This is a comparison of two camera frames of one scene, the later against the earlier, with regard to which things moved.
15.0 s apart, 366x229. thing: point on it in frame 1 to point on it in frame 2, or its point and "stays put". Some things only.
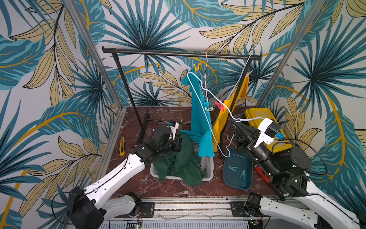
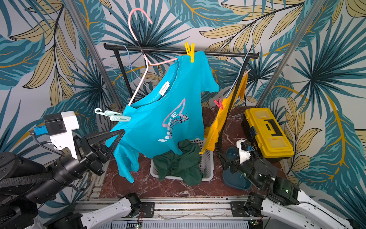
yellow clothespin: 197,68 to 191,52
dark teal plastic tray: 238,169 stays put
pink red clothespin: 220,105 stays put
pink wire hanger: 205,75 to 142,77
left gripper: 178,142 to 94,154
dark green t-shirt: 184,165 stays put
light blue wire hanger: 226,107 to 127,67
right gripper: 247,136 to 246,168
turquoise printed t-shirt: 201,125 to 168,113
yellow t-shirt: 222,118 stays put
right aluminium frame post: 298,37 stays put
